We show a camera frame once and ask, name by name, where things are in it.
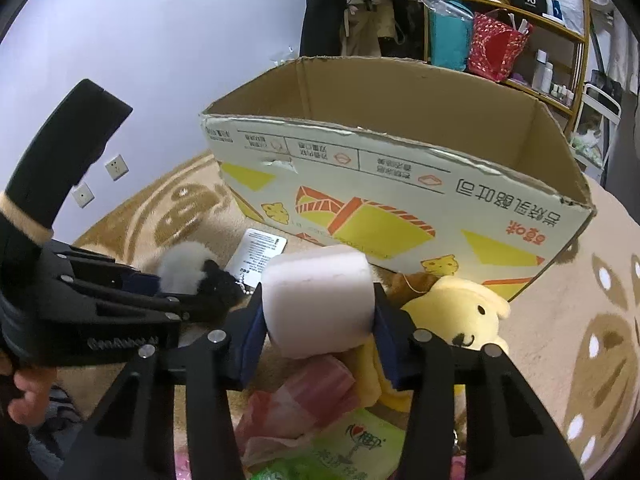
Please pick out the yellow plush dog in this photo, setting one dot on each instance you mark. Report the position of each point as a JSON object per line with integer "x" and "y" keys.
{"x": 465, "y": 315}

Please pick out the white bottle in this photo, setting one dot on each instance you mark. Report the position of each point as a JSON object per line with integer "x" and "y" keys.
{"x": 541, "y": 72}

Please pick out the white foam block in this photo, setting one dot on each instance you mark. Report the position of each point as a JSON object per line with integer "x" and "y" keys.
{"x": 317, "y": 300}

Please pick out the teal bag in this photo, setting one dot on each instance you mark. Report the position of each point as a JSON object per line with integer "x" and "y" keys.
{"x": 450, "y": 35}

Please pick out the beige hanging garment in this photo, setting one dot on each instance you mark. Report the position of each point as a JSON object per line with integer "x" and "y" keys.
{"x": 365, "y": 30}

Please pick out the person's left hand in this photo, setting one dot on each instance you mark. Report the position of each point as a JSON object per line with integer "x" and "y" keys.
{"x": 30, "y": 390}

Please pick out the black hanging garment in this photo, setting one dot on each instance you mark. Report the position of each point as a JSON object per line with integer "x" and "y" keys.
{"x": 320, "y": 10}

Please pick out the printed cardboard box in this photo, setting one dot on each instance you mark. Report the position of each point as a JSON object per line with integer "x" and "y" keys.
{"x": 400, "y": 195}

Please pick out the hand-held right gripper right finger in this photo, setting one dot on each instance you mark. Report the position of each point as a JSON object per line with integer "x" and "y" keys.
{"x": 387, "y": 350}

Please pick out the red patterned bag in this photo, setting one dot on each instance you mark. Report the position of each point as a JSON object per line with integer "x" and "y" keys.
{"x": 492, "y": 47}

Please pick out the green tissue packet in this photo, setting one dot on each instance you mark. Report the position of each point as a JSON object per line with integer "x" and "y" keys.
{"x": 345, "y": 450}

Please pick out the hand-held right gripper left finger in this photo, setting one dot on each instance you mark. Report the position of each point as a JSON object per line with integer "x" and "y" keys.
{"x": 251, "y": 345}

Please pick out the wooden metal shelf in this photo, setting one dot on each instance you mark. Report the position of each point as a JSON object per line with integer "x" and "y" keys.
{"x": 575, "y": 35}

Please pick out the beige printed blanket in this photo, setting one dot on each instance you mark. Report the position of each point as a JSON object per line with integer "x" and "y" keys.
{"x": 575, "y": 285}

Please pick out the pink plastic packet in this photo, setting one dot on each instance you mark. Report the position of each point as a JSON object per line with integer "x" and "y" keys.
{"x": 295, "y": 400}

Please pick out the white wall socket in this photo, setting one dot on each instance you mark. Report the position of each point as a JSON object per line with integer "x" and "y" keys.
{"x": 82, "y": 195}
{"x": 115, "y": 166}

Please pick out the black and white plush toy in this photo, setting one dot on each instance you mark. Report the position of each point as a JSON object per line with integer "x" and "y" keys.
{"x": 200, "y": 275}

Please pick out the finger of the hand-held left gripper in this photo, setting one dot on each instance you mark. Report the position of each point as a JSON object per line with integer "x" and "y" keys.
{"x": 137, "y": 280}
{"x": 175, "y": 307}

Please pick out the white paper tag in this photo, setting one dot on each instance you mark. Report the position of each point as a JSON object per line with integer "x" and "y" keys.
{"x": 255, "y": 255}

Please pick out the white cart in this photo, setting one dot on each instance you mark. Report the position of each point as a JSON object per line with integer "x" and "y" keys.
{"x": 600, "y": 125}

